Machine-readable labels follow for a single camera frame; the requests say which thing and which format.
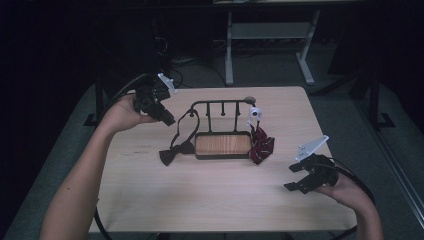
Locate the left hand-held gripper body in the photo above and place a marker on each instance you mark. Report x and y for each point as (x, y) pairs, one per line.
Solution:
(150, 96)

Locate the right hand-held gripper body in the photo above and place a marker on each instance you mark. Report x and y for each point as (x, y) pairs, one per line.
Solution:
(321, 171)

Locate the black bow tie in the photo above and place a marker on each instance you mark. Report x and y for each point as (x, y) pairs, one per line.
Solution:
(170, 156)

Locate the maroon striped bow tie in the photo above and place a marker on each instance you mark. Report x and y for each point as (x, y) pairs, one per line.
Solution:
(261, 146)

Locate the black hook rack wooden tray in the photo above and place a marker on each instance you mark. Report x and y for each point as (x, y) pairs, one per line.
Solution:
(223, 145)

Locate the person's left hand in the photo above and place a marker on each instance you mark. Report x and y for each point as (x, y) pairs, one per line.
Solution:
(120, 115)

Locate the person's right hand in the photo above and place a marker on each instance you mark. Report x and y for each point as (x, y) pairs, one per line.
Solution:
(350, 196)

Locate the black metal stand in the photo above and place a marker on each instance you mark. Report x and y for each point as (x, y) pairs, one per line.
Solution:
(99, 100)
(375, 100)

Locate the grey round cap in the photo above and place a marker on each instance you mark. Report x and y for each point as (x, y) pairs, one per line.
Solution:
(250, 99)

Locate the grey metal rail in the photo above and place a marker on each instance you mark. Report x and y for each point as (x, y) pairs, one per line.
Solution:
(393, 156)

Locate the white metal desk frame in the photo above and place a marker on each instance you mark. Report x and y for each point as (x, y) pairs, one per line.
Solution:
(270, 30)

